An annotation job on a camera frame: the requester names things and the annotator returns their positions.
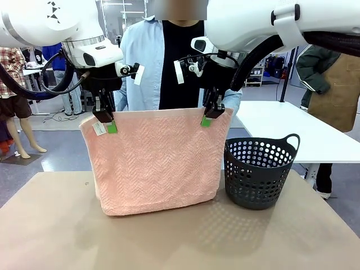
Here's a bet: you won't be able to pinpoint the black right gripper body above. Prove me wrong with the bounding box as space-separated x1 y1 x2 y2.
197 60 239 94

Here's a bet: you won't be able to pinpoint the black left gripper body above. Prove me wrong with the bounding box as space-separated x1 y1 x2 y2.
80 62 123 93

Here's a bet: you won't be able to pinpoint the pink towel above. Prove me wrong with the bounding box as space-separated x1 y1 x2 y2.
79 107 235 217

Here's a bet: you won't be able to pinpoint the dark perforated laundry basket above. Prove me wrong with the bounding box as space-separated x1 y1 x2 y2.
224 133 301 211

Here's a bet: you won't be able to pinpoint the blue-shirt person's left forearm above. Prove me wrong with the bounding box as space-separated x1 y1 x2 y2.
221 89 243 111

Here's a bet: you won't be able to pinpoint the blue-shirt person's right forearm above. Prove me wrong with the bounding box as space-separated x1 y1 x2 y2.
114 84 131 112

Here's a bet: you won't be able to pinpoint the person in blue hoodie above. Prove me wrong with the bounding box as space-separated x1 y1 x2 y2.
42 42 84 116

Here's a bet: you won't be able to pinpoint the wooden shoe rack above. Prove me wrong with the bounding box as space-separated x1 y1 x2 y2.
243 66 266 88

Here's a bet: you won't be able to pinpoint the person in light blue shirt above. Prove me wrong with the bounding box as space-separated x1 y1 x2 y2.
114 15 243 112

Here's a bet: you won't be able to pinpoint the black equipment cases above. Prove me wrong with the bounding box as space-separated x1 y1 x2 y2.
265 55 286 80

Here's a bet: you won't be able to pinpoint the large white table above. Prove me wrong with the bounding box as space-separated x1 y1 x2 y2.
235 100 360 181

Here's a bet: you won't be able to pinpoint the person in varsity jacket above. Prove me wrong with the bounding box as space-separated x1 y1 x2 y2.
21 47 46 69

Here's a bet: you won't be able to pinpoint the mannequin in plaid shirt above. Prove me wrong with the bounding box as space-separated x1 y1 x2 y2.
0 46 47 160

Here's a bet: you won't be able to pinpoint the dark mannequin base mat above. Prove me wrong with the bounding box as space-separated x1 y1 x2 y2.
1 153 43 167

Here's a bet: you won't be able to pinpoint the person in brown apron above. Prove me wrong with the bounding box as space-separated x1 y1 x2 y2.
295 44 360 200

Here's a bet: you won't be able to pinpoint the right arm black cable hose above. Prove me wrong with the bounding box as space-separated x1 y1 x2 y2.
230 30 360 92

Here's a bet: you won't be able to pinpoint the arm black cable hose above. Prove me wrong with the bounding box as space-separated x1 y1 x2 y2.
0 49 91 101
230 30 360 92

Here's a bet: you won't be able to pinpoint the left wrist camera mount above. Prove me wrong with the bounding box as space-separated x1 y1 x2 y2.
116 62 146 86

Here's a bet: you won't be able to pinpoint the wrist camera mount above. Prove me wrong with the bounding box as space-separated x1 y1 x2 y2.
173 55 206 85
116 62 146 86

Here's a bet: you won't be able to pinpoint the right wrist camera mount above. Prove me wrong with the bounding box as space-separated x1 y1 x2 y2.
173 55 206 85

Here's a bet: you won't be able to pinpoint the black floor cable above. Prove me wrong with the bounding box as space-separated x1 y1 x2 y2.
43 111 78 123

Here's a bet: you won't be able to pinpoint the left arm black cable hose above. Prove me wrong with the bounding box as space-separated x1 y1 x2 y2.
0 49 91 101

